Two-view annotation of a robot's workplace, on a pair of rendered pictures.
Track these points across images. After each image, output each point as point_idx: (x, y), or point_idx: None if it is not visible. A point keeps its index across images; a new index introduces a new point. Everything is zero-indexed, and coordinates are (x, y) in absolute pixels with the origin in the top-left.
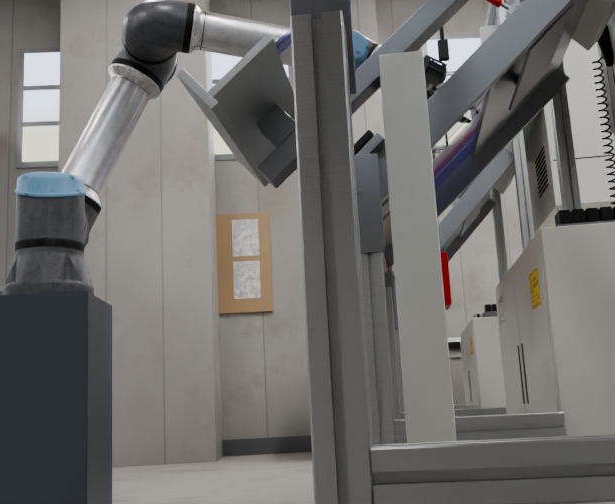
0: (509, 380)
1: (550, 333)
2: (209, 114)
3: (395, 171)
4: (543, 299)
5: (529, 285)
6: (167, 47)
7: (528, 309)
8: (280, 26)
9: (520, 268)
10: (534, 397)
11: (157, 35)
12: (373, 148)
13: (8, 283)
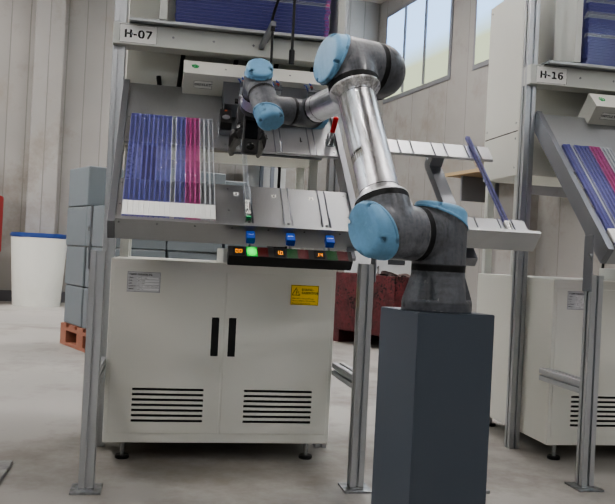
0: (148, 337)
1: (330, 323)
2: (512, 241)
3: None
4: (326, 304)
5: (288, 289)
6: (386, 96)
7: (275, 302)
8: None
9: (257, 272)
10: (259, 353)
11: (397, 90)
12: None
13: (470, 301)
